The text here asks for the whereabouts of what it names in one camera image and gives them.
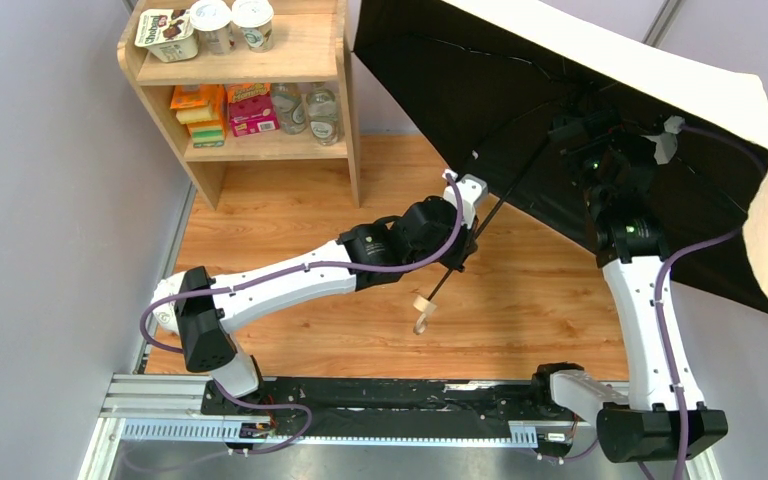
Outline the beige folding umbrella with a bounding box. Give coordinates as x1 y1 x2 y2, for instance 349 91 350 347
352 1 768 315

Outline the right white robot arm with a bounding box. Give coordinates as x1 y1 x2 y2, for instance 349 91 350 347
535 109 728 463

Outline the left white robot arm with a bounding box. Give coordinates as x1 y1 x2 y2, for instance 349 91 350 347
143 187 486 398

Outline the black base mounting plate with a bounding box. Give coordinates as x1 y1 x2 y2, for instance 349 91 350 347
199 377 587 446

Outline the right clear glass bottle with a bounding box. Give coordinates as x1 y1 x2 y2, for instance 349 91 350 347
305 82 340 146

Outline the clear glass bottle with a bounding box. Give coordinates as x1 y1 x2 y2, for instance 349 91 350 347
270 83 306 135
305 82 340 146

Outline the left clear glass bottle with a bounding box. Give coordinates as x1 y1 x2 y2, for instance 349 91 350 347
270 83 306 135

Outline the pink orange snack box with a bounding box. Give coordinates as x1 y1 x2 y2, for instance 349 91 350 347
225 82 280 137

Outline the wooden shelf unit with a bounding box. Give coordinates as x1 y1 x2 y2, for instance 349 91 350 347
117 1 360 206

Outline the orange sponge pack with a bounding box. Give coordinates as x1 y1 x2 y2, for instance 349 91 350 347
170 84 227 148

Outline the white crumpled plastic bag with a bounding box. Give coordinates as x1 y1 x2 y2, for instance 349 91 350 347
152 272 185 336

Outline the right white lidded cup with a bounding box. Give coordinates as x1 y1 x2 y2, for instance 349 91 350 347
231 0 274 53

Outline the white lidded cup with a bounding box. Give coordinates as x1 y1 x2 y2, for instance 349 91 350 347
231 0 274 53
190 0 235 55

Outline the left white lidded cup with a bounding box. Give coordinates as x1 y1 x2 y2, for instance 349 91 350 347
190 0 235 55

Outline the Chobani yogurt tub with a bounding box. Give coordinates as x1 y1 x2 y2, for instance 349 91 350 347
134 9 199 63

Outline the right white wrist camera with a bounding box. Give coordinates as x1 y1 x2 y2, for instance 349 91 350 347
644 115 685 165

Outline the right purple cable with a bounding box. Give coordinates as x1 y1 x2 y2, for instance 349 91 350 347
534 122 768 480

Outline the aluminium frame rail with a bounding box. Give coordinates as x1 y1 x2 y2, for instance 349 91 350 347
79 374 723 480

